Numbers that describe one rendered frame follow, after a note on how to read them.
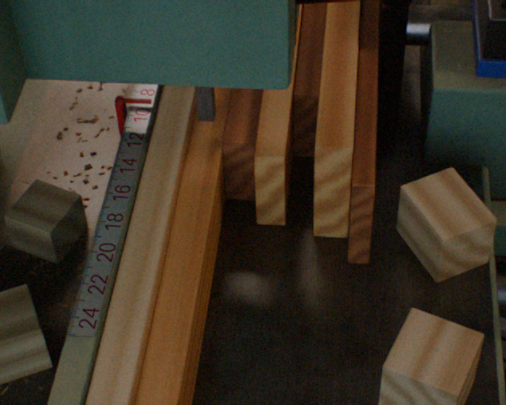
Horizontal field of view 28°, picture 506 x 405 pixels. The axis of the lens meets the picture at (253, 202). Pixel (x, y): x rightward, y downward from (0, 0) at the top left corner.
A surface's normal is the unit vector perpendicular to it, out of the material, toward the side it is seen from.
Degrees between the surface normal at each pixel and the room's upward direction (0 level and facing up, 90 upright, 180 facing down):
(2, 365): 90
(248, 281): 0
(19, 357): 90
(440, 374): 0
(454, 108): 90
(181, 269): 0
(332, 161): 90
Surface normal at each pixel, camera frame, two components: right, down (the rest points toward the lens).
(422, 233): -0.91, 0.33
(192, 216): -0.03, -0.68
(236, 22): -0.10, 0.73
